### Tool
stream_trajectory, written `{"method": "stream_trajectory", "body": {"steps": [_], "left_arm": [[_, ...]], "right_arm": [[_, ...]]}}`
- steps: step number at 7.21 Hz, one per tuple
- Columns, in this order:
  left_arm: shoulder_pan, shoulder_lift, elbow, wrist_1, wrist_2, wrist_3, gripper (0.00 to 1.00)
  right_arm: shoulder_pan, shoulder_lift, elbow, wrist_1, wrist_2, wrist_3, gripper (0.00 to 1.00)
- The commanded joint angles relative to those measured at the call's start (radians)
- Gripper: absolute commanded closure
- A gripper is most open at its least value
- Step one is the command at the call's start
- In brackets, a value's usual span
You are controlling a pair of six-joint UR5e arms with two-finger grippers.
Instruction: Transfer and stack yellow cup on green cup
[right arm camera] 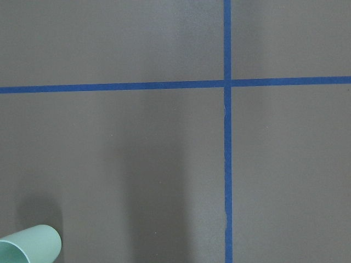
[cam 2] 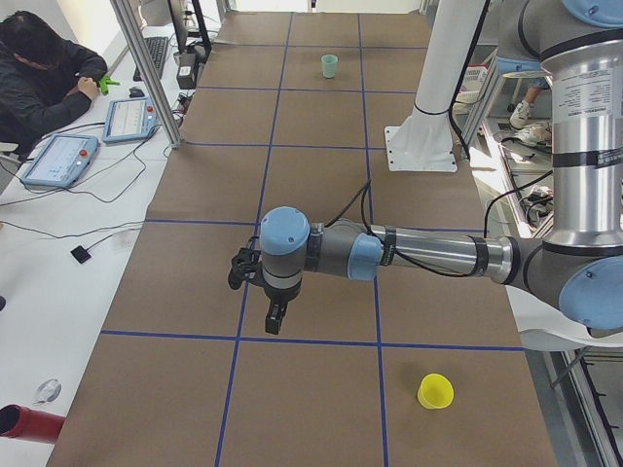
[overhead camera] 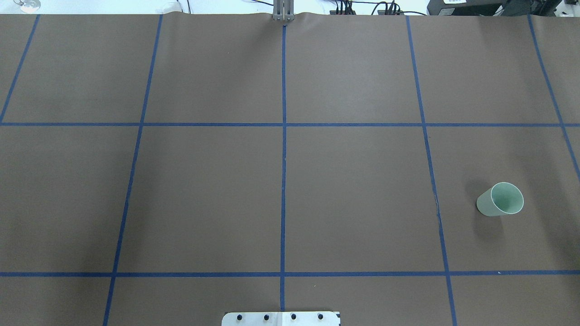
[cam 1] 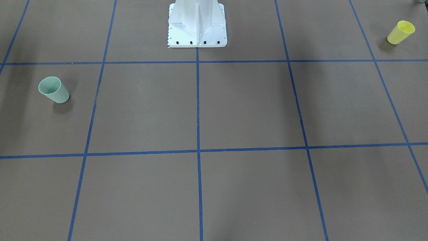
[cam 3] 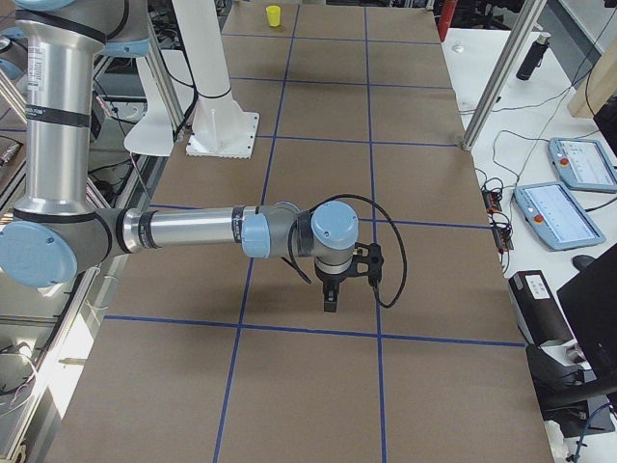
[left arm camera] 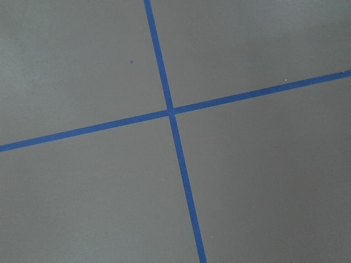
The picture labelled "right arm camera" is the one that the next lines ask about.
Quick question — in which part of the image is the light green plastic cup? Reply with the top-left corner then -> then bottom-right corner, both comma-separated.
1,225 -> 62,262

